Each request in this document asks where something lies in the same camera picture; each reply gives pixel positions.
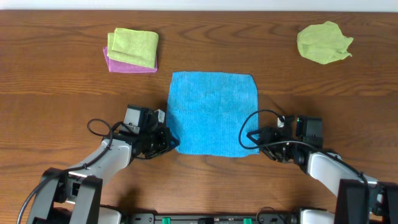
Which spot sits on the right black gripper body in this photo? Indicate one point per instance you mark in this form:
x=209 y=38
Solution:
x=282 y=151

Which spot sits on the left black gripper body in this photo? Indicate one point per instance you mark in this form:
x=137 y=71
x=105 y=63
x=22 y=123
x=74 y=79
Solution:
x=166 y=140

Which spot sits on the blue microfiber cloth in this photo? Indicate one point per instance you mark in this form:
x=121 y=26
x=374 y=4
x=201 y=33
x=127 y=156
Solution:
x=210 y=113

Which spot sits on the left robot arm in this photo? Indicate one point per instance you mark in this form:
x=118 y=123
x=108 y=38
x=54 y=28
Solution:
x=73 y=195

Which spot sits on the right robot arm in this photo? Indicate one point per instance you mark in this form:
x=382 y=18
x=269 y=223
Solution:
x=358 y=195

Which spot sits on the folded purple cloth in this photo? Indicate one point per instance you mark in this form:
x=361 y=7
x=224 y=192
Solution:
x=121 y=67

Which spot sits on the folded green cloth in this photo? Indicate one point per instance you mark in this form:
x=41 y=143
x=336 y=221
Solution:
x=137 y=47

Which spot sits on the crumpled yellow-green cloth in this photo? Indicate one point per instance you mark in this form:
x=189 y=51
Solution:
x=323 y=43

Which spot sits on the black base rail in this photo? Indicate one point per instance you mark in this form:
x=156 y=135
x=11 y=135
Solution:
x=149 y=218

